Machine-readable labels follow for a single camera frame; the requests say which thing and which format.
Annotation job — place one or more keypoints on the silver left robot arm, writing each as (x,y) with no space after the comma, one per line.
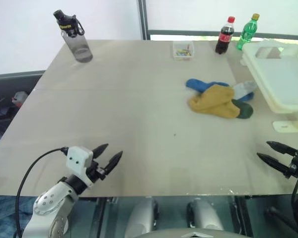
(48,205)

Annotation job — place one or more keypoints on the grey white sock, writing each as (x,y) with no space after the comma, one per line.
(243,88)

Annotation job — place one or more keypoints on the red-capped cola bottle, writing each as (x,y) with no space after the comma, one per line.
(224,37)

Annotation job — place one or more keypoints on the white plastic basket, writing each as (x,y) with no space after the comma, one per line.
(280,77)

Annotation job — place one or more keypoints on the white plastic stand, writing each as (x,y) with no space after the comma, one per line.
(286,125)

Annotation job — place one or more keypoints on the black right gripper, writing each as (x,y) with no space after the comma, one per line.
(296,167)

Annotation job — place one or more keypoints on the dark window frame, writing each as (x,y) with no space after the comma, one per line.
(144,18)

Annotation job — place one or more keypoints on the clear black-capped sports bottle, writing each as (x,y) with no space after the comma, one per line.
(77,39)

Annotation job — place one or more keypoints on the small clear plastic box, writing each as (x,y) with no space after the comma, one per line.
(184,50)

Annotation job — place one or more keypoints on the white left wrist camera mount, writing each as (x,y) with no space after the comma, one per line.
(77,158)

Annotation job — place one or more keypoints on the dark grey seat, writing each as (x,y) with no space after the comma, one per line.
(5,84)

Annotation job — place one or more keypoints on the grey robot torso edge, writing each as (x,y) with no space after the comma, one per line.
(193,233)

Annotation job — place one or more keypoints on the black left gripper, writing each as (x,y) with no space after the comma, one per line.
(95,172)

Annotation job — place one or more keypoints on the blue sock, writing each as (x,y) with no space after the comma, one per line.
(198,84)

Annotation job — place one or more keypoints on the mustard yellow sock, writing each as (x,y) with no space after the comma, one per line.
(214,102)

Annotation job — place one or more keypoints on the green yellow-capped soda bottle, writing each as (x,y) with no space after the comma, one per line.
(248,32)

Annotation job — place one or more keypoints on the red grey device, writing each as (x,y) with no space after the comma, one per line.
(19,98)

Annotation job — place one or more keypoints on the dark green sock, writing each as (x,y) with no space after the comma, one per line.
(244,110)

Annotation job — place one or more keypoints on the silver rounded robot leg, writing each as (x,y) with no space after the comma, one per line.
(206,214)
(140,215)

